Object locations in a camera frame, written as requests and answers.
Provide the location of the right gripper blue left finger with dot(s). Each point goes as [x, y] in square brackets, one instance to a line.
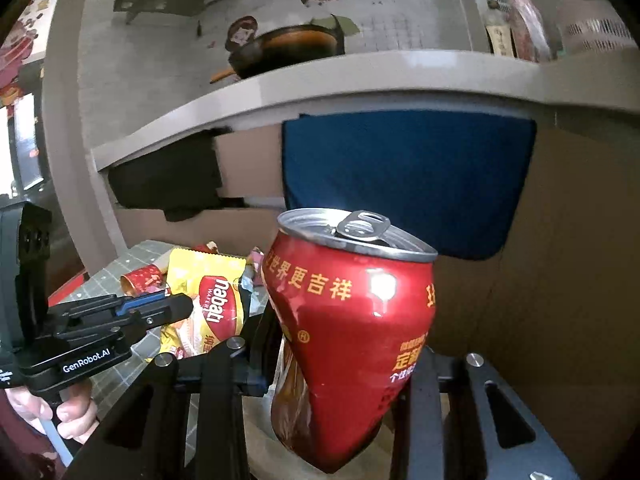
[220, 378]

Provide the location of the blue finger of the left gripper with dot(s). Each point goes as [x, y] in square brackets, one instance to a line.
[171, 309]
[139, 301]

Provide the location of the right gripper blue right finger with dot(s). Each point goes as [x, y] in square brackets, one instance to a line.
[418, 449]

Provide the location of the red paper cup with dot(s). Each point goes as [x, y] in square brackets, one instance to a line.
[142, 281]

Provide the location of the yellow nabati snack wrapper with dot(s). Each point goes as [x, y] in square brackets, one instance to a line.
[219, 286]

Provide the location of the yellow pink wrapper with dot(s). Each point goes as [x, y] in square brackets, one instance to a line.
[254, 259]

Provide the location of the crushed red drink can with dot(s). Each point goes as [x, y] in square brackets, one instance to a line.
[355, 295]

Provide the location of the dark red sleeve forearm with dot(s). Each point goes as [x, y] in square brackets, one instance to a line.
[26, 452]

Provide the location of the trash bin with beige bag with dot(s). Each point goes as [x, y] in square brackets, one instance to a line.
[348, 434]

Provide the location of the grey kitchen countertop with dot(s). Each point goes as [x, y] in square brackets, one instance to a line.
[608, 80]

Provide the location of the person left hand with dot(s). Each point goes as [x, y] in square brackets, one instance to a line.
[77, 415]

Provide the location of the black hanging towel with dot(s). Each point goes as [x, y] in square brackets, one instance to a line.
[181, 179]

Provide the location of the blue hanging towel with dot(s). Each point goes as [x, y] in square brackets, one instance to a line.
[452, 179]

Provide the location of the red festive door decoration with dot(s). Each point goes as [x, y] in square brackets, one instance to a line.
[26, 43]

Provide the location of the sauce bottle with beige label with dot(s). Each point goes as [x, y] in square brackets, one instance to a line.
[498, 30]

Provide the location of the red orange-capped bottle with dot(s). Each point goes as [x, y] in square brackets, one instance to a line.
[527, 27]

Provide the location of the black wok with wooden handle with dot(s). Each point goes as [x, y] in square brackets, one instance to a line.
[283, 47]

